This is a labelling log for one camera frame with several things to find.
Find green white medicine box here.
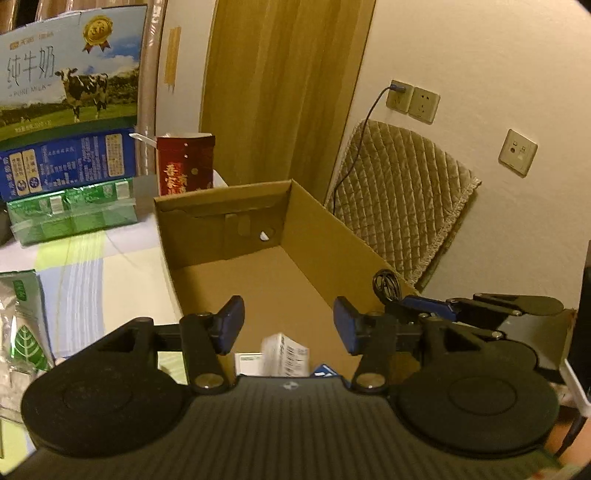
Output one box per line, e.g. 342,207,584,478
233,352,264,376

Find blue dental floss pick box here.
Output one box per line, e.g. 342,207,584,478
311,363,339,378

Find long white medicine box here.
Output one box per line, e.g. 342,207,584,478
260,333,311,378

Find quilted chair back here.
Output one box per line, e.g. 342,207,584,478
328,120,481,291

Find brown cardboard box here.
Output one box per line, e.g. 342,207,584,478
152,178,578,384

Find dark red gift box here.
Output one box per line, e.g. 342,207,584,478
156,133,215,196

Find silver green foil pouch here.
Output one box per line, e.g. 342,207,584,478
1,270,54,423

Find green drink carton pack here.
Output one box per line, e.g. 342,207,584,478
7,178,137,246

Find wooden door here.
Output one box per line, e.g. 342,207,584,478
200,1,375,201

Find blue milk carton box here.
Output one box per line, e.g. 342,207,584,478
1,5,147,202

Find network wall plate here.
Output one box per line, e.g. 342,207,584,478
498,129,538,178

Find wall power socket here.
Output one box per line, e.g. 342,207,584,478
386,80,415,114

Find black charger cable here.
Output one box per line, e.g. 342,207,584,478
330,80,408,218

